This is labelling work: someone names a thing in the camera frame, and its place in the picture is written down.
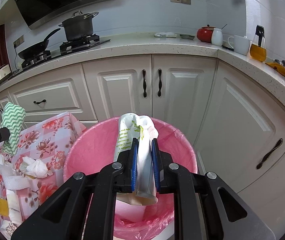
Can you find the yellow rag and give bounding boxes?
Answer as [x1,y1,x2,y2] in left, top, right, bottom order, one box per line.
[265,61,285,81]

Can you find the crushed printed paper cup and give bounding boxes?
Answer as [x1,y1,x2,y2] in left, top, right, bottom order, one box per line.
[0,221,18,239]

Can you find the black wok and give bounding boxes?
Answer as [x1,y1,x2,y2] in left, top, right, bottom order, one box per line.
[18,28,61,59]

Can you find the red enamel pot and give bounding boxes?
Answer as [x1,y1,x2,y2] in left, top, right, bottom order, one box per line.
[197,24,216,43]

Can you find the white kitchen base cabinets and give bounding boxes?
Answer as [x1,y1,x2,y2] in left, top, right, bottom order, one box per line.
[0,52,285,240]

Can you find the crushed cup beige inside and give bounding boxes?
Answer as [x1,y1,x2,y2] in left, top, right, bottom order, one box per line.
[114,112,159,206]

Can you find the white cabinet drawer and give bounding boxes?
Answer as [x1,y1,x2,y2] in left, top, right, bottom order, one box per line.
[9,79,98,121]

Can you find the white plastic bag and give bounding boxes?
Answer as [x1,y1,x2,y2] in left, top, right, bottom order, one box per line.
[0,154,15,177]

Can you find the crumpled white tissue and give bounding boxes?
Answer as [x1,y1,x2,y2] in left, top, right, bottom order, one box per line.
[20,156,54,179]

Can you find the white countertop cooker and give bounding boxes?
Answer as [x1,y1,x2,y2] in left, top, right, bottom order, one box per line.
[0,64,12,83]

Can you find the pink lined trash bin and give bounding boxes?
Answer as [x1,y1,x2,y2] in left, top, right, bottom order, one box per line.
[63,117,198,240]

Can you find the glass oil bottle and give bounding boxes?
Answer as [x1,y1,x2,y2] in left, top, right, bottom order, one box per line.
[249,25,267,62]

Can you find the white paper wrapper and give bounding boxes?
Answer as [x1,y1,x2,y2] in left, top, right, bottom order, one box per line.
[6,190,23,227]

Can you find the white ceramic jar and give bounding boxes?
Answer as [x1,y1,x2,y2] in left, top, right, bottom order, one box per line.
[211,27,223,47]

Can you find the black gas stove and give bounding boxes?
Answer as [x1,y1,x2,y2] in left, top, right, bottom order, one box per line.
[20,34,111,68]

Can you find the white mug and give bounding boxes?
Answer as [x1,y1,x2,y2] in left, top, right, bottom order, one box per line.
[227,35,251,56]

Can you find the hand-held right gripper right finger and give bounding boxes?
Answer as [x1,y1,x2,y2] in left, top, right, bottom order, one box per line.
[151,139,275,240]

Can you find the black power cable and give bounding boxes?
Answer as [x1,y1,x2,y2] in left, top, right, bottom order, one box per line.
[13,47,20,75]

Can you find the black lidded cooking pot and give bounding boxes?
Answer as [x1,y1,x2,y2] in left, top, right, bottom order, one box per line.
[58,10,100,42]

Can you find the yellow sponge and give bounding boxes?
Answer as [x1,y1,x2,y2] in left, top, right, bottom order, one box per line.
[0,197,9,217]

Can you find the white foam block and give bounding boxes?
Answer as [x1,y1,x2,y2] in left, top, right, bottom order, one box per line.
[3,173,31,191]

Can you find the green white wavy cloth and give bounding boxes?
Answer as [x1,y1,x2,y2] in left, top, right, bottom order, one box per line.
[1,102,26,155]

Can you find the pink floral tablecloth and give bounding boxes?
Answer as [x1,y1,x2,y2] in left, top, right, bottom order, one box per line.
[0,112,87,240]

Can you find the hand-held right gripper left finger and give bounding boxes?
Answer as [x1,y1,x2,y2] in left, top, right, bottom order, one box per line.
[11,137,139,240]

